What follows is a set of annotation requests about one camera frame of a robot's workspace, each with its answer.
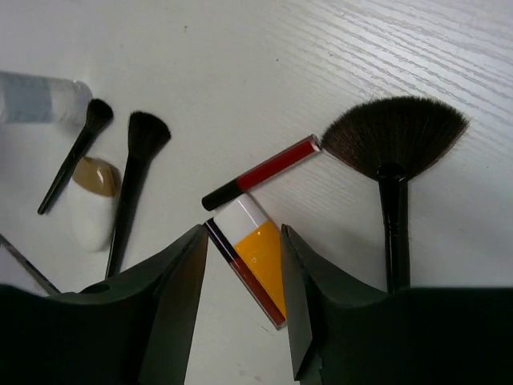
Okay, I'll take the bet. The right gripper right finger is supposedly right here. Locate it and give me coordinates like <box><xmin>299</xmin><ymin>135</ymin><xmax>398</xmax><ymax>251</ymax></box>
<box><xmin>281</xmin><ymin>225</ymin><xmax>512</xmax><ymax>384</ymax></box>

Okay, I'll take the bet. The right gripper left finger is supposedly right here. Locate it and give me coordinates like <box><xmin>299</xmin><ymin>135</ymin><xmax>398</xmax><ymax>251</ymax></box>
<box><xmin>1</xmin><ymin>225</ymin><xmax>208</xmax><ymax>384</ymax></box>

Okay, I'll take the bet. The black powder brush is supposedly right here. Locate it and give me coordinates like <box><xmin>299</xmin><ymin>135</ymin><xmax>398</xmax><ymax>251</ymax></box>
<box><xmin>105</xmin><ymin>111</ymin><xmax>172</xmax><ymax>279</ymax></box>

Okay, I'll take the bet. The brown red lip gloss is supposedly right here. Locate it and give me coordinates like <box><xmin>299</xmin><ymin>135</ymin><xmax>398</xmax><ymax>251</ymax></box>
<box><xmin>204</xmin><ymin>218</ymin><xmax>286</xmax><ymax>330</ymax></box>

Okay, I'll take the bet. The clear small bottle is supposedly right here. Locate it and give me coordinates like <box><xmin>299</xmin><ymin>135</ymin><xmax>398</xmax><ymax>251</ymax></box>
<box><xmin>1</xmin><ymin>71</ymin><xmax>92</xmax><ymax>125</ymax></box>

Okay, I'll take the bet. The red lip gloss tube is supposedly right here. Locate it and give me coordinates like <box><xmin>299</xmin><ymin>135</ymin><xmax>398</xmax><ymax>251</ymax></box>
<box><xmin>201</xmin><ymin>135</ymin><xmax>321</xmax><ymax>211</ymax></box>

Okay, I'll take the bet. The orange cream tube white cap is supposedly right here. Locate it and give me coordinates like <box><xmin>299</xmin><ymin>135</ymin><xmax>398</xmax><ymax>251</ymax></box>
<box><xmin>213</xmin><ymin>194</ymin><xmax>286</xmax><ymax>315</ymax></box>

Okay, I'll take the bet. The white beige makeup sponge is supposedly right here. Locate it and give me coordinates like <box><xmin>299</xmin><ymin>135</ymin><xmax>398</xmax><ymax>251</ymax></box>
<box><xmin>67</xmin><ymin>156</ymin><xmax>121</xmax><ymax>253</ymax></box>

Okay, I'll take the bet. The slim black makeup brush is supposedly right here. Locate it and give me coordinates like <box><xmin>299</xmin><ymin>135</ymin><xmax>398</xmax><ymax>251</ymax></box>
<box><xmin>37</xmin><ymin>99</ymin><xmax>114</xmax><ymax>215</ymax></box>

